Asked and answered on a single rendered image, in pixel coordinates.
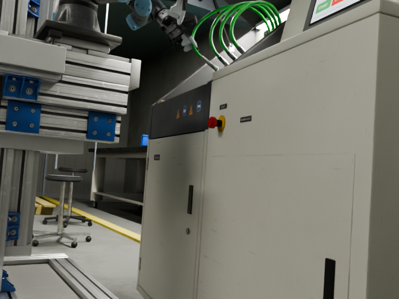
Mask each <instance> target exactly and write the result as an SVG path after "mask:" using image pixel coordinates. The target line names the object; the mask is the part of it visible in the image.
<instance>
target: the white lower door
mask: <svg viewBox="0 0 399 299"><path fill-rule="evenodd" d="M204 137H205V131H203V132H195V133H189V134H184V135H177V136H170V137H165V138H158V139H151V140H150V144H149V152H148V158H147V183H146V191H145V207H144V222H143V230H142V245H141V257H140V262H139V270H140V275H139V285H140V286H141V287H142V288H143V289H144V291H145V292H146V293H147V294H148V295H149V296H150V297H151V298H152V299H194V282H195V265H196V256H197V240H198V223H199V214H200V197H201V180H202V163H203V154H204Z"/></svg>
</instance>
